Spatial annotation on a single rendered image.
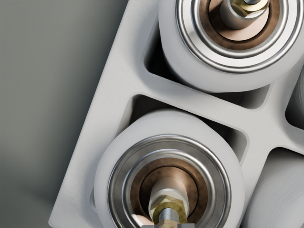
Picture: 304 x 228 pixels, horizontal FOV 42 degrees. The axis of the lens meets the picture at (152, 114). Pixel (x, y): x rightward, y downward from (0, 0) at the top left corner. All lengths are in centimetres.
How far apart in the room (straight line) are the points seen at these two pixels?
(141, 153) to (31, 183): 31
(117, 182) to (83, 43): 29
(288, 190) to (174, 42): 13
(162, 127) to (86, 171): 10
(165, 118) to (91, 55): 27
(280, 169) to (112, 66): 16
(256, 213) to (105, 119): 14
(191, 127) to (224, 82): 3
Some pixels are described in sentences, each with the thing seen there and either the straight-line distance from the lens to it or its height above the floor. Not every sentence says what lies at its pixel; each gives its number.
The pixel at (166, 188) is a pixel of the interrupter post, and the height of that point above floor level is 28.
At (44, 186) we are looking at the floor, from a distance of 53.
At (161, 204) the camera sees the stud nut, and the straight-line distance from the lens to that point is 20.
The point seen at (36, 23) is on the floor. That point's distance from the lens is 53.
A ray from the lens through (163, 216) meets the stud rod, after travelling 19.
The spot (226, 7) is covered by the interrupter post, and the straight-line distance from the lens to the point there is 23.
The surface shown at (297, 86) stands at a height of 16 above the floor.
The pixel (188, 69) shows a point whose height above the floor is 25.
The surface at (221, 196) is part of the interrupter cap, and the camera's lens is 25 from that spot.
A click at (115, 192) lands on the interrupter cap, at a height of 25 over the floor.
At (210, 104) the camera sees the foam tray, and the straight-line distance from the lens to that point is 31.
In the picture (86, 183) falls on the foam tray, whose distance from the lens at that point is 33.
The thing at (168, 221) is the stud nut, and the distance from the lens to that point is 17.
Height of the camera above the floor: 49
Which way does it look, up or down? 86 degrees down
